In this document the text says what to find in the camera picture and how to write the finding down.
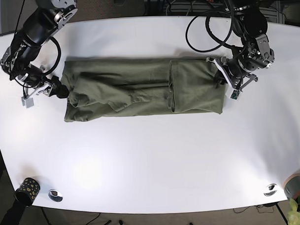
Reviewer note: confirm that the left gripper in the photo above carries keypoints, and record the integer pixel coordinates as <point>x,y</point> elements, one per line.
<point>231,73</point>

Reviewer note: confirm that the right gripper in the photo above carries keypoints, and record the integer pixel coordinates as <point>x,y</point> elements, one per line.
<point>41,85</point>

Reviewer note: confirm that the olive green T-shirt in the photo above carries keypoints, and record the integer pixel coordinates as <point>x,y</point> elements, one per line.
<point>137,87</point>

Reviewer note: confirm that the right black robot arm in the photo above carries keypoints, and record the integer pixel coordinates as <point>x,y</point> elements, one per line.
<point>49,17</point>

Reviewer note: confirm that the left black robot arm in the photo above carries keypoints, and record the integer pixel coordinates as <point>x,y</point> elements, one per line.
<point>250,25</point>

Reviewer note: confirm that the black floral cup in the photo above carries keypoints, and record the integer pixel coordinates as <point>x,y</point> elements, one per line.
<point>27,192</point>

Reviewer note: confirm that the left metal table grommet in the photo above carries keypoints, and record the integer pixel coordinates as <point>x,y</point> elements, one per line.
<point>55,195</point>

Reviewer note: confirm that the metal table grommet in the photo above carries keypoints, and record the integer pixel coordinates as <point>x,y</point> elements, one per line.
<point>270,190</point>
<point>55,195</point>

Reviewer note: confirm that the right metal table grommet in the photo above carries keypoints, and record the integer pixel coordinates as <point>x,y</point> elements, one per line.
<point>270,190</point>

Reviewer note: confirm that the grey plant pot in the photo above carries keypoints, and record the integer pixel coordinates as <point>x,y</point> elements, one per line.
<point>292,186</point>

